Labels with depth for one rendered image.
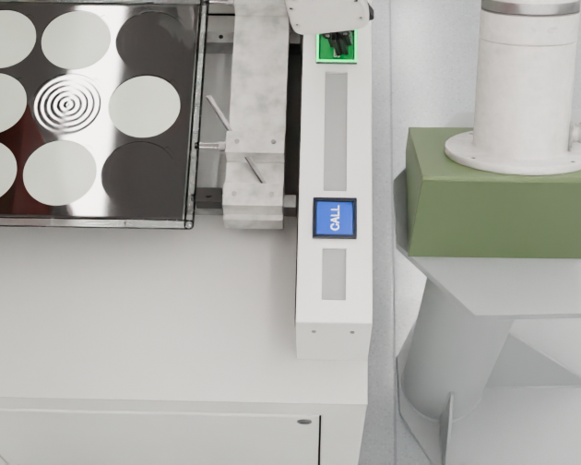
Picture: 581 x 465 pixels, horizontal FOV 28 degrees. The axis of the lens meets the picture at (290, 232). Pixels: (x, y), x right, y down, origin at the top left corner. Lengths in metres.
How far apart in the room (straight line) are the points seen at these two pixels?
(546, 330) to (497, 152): 1.05
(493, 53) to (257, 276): 0.44
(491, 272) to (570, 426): 0.85
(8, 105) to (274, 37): 0.39
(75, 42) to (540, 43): 0.67
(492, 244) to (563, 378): 0.84
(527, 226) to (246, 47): 0.49
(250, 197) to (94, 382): 0.32
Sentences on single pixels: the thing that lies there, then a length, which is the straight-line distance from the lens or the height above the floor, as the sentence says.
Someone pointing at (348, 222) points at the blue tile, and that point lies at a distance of 1.46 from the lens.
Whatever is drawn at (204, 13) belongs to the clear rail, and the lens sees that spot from 1.71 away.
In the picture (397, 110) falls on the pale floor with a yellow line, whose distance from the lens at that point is 2.67.
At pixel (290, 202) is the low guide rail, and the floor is 0.85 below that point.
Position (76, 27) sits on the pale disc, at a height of 0.90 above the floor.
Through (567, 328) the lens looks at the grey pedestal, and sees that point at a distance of 2.47.
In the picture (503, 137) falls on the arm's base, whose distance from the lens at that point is 1.45.
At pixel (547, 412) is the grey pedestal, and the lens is 2.41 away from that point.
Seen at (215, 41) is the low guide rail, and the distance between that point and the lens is 1.74.
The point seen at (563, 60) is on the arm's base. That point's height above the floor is 1.10.
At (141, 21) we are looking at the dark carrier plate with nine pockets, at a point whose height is 0.90.
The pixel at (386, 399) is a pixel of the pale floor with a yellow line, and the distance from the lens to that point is 2.39.
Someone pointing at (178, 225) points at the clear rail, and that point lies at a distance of 1.54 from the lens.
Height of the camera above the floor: 2.28
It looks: 65 degrees down
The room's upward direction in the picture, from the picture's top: 2 degrees counter-clockwise
